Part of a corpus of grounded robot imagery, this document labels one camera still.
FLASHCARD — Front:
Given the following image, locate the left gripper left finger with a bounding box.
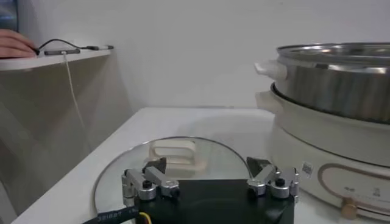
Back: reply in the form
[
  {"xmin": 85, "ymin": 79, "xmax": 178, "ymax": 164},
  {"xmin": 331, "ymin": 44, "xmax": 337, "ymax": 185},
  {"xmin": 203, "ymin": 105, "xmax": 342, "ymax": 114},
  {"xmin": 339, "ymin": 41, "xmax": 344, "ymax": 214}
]
[{"xmin": 121, "ymin": 157, "xmax": 180, "ymax": 208}]

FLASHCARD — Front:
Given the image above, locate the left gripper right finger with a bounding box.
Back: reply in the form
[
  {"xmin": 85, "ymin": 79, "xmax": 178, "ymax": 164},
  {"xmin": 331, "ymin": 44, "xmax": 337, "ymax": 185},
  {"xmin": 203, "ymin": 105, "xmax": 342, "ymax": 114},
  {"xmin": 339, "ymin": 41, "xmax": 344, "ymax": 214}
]
[{"xmin": 246, "ymin": 156, "xmax": 301, "ymax": 203}]

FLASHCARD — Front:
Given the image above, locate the round glass pot lid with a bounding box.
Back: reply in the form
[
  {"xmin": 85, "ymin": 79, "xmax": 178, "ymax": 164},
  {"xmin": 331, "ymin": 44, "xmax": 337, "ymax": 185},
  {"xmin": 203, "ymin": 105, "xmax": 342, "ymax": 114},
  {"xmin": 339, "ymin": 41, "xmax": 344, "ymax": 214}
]
[{"xmin": 93, "ymin": 136, "xmax": 254, "ymax": 215}]

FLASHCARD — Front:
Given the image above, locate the perforated steel steamer pot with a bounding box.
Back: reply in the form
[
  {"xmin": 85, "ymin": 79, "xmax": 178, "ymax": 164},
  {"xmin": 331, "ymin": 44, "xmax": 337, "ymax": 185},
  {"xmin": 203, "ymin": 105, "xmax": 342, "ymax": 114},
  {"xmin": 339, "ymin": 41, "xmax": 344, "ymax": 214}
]
[{"xmin": 254, "ymin": 42, "xmax": 390, "ymax": 125}]

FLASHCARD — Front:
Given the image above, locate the person's bare hand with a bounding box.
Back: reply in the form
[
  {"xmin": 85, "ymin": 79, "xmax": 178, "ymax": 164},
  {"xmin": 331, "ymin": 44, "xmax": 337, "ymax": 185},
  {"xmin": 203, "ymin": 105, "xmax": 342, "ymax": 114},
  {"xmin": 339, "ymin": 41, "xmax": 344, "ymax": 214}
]
[{"xmin": 0, "ymin": 29, "xmax": 38, "ymax": 59}]

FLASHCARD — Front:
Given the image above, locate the cream electric cooker base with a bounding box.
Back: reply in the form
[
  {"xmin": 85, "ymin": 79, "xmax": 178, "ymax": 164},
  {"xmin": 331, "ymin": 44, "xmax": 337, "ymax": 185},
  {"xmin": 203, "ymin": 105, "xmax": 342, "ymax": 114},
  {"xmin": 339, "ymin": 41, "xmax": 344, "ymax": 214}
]
[{"xmin": 255, "ymin": 83, "xmax": 390, "ymax": 222}]

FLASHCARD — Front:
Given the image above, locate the black smartphone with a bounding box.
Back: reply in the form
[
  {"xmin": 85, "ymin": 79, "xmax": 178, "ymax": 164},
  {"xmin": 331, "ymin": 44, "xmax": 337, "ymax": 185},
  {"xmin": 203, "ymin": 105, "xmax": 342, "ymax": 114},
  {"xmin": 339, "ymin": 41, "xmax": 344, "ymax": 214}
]
[{"xmin": 44, "ymin": 48, "xmax": 81, "ymax": 56}]

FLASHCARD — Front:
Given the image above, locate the white side table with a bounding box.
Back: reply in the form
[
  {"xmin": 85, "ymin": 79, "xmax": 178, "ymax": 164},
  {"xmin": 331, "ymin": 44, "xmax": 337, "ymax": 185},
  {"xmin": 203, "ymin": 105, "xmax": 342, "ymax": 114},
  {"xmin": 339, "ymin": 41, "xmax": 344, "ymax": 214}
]
[{"xmin": 0, "ymin": 48, "xmax": 112, "ymax": 72}]

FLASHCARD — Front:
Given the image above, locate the dark laptop screen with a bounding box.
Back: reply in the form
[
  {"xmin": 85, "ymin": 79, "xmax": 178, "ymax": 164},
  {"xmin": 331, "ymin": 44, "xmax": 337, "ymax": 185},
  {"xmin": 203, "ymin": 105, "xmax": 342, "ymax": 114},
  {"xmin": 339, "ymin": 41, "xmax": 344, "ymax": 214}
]
[{"xmin": 0, "ymin": 0, "xmax": 19, "ymax": 32}]

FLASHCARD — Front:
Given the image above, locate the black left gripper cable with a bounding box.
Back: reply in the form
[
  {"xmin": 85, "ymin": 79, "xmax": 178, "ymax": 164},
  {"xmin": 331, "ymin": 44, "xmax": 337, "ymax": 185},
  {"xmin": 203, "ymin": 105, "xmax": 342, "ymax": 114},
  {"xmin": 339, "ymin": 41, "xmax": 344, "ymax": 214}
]
[{"xmin": 82, "ymin": 206, "xmax": 152, "ymax": 224}]

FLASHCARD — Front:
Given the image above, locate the white charging cable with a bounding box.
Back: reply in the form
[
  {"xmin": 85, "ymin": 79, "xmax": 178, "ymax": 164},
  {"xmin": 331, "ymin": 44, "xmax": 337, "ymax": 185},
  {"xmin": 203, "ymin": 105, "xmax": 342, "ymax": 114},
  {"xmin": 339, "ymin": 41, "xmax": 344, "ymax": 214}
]
[{"xmin": 62, "ymin": 51, "xmax": 92, "ymax": 147}]

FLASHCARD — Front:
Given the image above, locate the black cable with adapter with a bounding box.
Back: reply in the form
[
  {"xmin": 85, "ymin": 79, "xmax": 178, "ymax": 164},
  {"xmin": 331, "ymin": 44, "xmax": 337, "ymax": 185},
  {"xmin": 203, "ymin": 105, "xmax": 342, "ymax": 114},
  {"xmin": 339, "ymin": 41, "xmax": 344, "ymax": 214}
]
[{"xmin": 36, "ymin": 38, "xmax": 115, "ymax": 54}]

